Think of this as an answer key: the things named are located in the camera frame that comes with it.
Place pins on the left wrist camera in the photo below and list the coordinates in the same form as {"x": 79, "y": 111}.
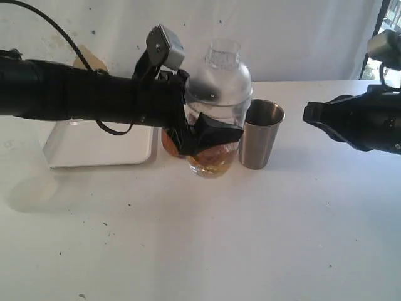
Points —
{"x": 163, "y": 48}

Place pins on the clear plastic dome lid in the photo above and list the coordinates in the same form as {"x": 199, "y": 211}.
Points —
{"x": 219, "y": 79}

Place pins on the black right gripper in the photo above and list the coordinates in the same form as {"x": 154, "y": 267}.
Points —
{"x": 373, "y": 125}

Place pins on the white rectangular tray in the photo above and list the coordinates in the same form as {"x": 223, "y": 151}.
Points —
{"x": 80, "y": 143}

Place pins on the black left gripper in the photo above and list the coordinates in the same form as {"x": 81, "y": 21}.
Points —
{"x": 160, "y": 103}

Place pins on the clear plastic shaker cup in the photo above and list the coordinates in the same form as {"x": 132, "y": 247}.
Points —
{"x": 218, "y": 127}

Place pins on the pile of wooden blocks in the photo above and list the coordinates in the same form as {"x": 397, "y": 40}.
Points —
{"x": 215, "y": 161}

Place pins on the brown wooden cup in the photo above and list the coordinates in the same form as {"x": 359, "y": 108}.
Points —
{"x": 168, "y": 137}

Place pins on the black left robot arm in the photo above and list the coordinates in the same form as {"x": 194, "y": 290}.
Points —
{"x": 49, "y": 91}

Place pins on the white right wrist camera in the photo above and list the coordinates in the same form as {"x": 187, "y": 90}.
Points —
{"x": 385, "y": 48}

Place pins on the frosted translucent plastic cup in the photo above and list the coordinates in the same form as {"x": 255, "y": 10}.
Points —
{"x": 27, "y": 182}

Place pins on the stainless steel cup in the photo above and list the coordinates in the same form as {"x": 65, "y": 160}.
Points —
{"x": 261, "y": 126}

